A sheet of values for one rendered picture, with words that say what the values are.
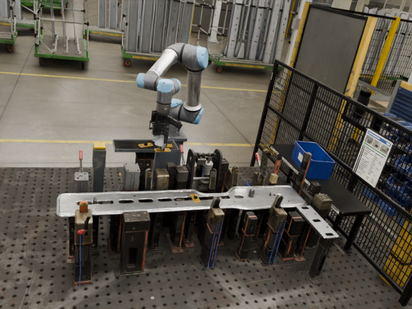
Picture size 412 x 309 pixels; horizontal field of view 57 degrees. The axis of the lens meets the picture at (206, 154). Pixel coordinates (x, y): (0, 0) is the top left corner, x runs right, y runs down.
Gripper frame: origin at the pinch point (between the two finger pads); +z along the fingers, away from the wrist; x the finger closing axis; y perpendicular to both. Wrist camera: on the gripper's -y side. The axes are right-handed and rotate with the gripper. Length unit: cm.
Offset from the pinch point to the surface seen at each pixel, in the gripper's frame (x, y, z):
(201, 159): -4.3, -25.7, 11.3
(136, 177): -3.9, 11.6, 19.5
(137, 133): -298, -73, 127
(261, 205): 24, -53, 27
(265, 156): 0, -66, 9
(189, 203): 15.2, -13.1, 26.9
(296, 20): -532, -469, -23
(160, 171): -7.4, -2.9, 18.8
